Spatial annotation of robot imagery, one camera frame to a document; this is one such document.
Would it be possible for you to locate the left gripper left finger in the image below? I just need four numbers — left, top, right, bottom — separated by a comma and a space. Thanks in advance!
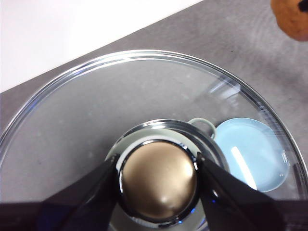
0, 154, 121, 231

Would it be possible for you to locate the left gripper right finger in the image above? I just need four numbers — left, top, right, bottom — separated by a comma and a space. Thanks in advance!
196, 151, 308, 231

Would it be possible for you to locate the brown potato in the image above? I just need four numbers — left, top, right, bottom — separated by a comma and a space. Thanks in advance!
270, 0, 308, 42

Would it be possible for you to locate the glass lid with green knob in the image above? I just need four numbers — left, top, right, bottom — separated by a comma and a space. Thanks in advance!
0, 49, 308, 231

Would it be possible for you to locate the light blue round plate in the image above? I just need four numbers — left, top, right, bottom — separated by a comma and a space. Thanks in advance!
214, 117, 290, 193

